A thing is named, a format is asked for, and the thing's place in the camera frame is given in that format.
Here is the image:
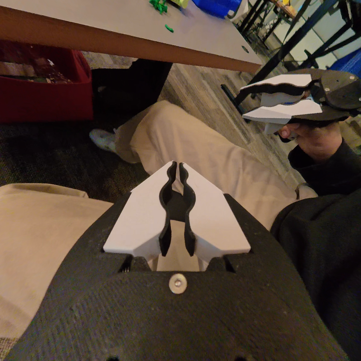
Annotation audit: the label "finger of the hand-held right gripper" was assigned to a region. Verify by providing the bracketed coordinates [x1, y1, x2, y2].
[239, 74, 312, 96]
[242, 94, 323, 124]

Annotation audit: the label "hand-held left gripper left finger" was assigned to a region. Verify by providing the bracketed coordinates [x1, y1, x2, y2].
[103, 161, 177, 271]

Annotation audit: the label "red storage bin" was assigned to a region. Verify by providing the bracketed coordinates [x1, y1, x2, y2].
[0, 39, 94, 122]

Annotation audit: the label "person's left leg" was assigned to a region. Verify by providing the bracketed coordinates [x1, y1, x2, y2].
[0, 183, 114, 340]

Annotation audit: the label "person's right forearm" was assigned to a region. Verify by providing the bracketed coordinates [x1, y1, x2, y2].
[288, 138, 361, 196]

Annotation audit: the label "person's right hand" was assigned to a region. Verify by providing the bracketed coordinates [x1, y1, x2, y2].
[278, 122, 343, 162]

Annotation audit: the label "large blue storage bin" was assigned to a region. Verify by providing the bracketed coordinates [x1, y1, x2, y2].
[192, 0, 242, 19]

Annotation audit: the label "green toy bush pink flowers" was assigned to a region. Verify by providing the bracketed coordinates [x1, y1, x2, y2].
[149, 0, 168, 15]

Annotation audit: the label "person's white shoe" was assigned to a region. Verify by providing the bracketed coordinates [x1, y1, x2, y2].
[89, 129, 118, 153]

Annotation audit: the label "blue cloth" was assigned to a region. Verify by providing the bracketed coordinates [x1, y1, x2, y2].
[328, 51, 361, 78]

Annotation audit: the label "person's leg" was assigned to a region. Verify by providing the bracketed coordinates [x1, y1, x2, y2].
[115, 100, 318, 230]
[0, 183, 114, 340]

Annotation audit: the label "person's right leg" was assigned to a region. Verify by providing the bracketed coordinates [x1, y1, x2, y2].
[115, 100, 318, 230]

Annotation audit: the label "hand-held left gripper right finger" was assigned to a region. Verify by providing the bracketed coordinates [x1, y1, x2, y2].
[179, 162, 251, 270]

